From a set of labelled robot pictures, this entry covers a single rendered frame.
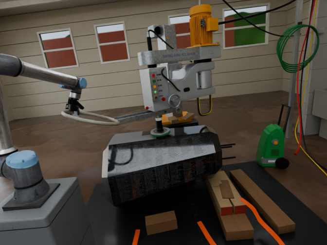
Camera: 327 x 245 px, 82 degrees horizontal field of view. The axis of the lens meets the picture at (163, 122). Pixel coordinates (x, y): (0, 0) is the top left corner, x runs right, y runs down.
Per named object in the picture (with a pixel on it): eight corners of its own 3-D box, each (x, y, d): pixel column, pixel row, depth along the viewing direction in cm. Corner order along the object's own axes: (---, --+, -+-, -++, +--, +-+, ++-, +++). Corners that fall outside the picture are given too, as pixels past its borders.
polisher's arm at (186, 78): (205, 100, 246) (203, 61, 231) (218, 102, 226) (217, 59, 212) (155, 113, 211) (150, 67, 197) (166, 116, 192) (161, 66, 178)
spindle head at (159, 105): (172, 105, 222) (168, 65, 209) (183, 107, 203) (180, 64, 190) (144, 112, 205) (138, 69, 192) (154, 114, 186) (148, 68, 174)
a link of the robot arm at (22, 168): (25, 189, 108) (16, 162, 103) (5, 184, 113) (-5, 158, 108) (48, 175, 121) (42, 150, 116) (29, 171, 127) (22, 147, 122)
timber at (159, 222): (147, 235, 182) (145, 225, 178) (146, 225, 193) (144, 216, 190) (177, 228, 185) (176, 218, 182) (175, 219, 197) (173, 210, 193)
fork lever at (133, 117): (171, 109, 220) (171, 104, 219) (181, 111, 204) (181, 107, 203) (113, 121, 188) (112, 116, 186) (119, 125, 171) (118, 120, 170)
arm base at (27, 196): (43, 201, 113) (38, 186, 110) (7, 206, 109) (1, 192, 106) (54, 182, 130) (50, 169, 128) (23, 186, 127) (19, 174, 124)
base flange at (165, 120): (157, 116, 316) (157, 114, 315) (187, 113, 319) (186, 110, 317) (159, 125, 269) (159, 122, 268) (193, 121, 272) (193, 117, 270)
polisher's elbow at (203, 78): (192, 88, 230) (191, 72, 224) (203, 86, 240) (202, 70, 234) (204, 89, 214) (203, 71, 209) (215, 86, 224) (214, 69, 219)
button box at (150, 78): (158, 100, 187) (154, 70, 179) (159, 100, 184) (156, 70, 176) (151, 101, 183) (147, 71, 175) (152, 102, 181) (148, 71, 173)
